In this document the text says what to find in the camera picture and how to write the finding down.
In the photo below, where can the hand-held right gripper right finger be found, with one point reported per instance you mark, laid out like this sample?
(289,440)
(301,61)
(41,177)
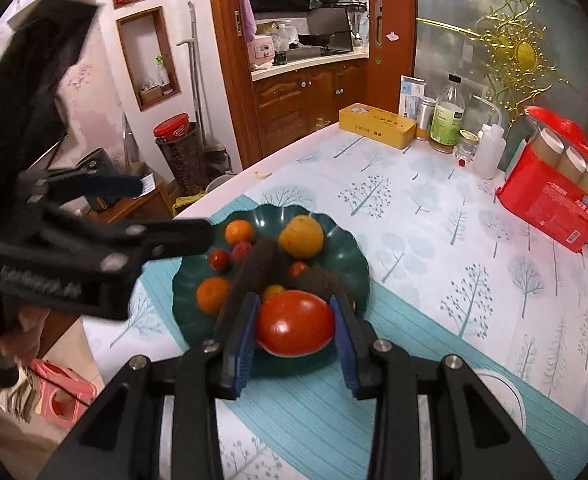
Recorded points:
(348,342)

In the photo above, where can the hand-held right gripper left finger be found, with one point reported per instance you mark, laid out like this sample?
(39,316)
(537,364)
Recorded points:
(241,342)

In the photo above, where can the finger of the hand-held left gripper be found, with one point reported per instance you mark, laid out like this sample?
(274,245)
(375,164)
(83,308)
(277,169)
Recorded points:
(174,237)
(111,185)

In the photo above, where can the dark green scalloped plate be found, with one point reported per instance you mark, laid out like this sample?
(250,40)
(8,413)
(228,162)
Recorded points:
(189,285)

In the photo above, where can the red cherry tomato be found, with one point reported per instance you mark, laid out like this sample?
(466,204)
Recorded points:
(298,270)
(219,260)

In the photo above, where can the small tangerine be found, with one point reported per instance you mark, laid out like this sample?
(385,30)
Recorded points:
(213,296)
(239,232)

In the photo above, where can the large red tomato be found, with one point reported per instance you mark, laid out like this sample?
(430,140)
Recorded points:
(296,322)

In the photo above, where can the small yellow fruit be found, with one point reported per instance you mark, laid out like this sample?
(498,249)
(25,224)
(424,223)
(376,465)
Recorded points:
(274,292)

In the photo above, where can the blackened overripe banana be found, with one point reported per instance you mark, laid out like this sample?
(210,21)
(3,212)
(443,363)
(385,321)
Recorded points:
(254,270)

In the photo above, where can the large wrinkled orange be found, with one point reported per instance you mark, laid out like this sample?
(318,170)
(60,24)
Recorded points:
(301,236)

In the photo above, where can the white round plate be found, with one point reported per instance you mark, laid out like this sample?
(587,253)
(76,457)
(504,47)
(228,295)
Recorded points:
(508,400)

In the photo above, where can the person's left hand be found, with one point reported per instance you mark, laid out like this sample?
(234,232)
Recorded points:
(24,330)

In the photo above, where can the white label card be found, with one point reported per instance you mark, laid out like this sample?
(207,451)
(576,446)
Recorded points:
(148,184)

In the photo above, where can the dark brown avocado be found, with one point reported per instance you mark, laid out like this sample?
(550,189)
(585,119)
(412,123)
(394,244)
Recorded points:
(324,282)

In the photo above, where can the teal striped placemat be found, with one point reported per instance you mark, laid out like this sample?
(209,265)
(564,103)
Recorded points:
(324,410)

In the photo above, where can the dark wicker wastebasket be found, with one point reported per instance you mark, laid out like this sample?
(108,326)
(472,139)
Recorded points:
(184,165)

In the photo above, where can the red round tin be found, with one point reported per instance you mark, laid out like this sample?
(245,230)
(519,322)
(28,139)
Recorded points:
(171,127)

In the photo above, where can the spray bottle with green top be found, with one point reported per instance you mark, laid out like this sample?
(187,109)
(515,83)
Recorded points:
(163,72)

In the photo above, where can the grey mop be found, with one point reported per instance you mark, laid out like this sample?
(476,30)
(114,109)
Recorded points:
(196,85)

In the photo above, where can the tree print tablecloth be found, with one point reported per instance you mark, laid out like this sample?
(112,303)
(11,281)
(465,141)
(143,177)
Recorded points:
(423,220)

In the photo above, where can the wooden kitchen cabinet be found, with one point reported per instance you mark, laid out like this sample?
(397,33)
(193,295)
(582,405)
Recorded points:
(299,100)

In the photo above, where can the pink plastic stool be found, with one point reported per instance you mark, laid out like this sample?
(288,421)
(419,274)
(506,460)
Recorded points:
(61,390)

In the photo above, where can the pink rice cooker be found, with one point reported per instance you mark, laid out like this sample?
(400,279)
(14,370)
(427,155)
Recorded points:
(261,52)

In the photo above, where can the purple hanging cloth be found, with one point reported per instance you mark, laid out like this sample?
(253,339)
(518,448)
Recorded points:
(247,15)

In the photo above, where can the yellow rectangular box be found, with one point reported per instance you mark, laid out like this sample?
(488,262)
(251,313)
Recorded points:
(376,125)

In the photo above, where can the shiny foil bag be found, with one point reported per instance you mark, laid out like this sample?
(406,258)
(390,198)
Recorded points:
(16,395)

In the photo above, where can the small glass jar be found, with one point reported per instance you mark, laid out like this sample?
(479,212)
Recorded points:
(466,147)

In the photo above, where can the white squeeze bottle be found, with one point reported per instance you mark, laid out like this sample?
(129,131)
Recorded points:
(489,152)

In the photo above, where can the small metal can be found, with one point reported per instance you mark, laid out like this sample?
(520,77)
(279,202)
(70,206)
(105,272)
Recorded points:
(425,117)

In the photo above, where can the glass bottle with green label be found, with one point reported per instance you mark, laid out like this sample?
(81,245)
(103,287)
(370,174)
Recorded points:
(444,120)

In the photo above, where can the red pack of paper cups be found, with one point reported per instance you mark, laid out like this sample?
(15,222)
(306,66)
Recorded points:
(548,200)

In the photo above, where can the blue and white carton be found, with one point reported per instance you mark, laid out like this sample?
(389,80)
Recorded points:
(410,95)

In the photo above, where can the gold door ornament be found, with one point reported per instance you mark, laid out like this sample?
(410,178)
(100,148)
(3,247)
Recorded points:
(523,55)

